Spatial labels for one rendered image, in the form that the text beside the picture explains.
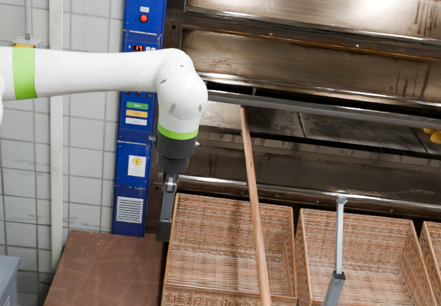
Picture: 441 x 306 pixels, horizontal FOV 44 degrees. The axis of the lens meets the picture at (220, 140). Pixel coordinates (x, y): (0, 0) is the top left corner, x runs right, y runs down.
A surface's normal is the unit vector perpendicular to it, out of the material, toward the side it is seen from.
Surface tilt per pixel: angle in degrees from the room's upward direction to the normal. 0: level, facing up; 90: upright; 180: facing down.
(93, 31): 90
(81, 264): 0
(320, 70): 70
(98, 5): 90
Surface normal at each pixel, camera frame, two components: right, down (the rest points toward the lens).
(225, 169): 0.05, 0.16
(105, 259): 0.14, -0.87
